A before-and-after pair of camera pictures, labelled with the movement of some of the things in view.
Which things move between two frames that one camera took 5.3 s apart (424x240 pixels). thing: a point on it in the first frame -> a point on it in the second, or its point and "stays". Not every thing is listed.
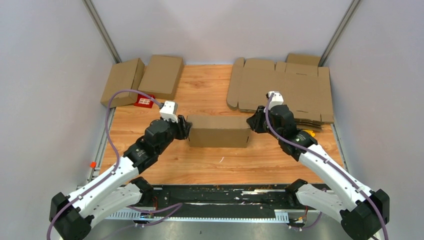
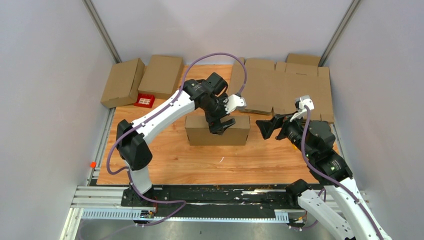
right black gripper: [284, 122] -> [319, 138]
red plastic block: [144, 101] stays
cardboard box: [125, 75] stays
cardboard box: [219, 131] stays
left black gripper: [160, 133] -> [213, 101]
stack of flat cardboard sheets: [302, 84] stays
